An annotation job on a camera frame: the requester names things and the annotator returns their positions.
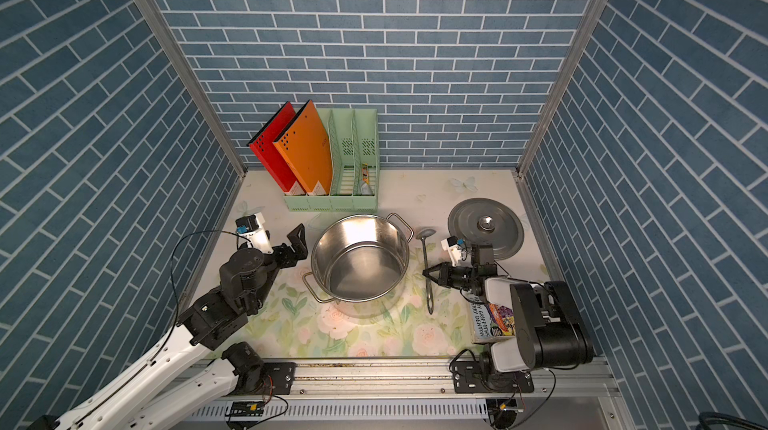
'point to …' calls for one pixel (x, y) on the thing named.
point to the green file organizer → (353, 139)
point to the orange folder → (306, 143)
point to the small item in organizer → (365, 186)
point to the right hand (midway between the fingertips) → (428, 274)
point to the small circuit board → (246, 409)
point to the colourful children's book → (491, 320)
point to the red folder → (264, 147)
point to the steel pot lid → (486, 220)
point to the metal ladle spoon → (426, 233)
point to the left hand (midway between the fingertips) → (297, 230)
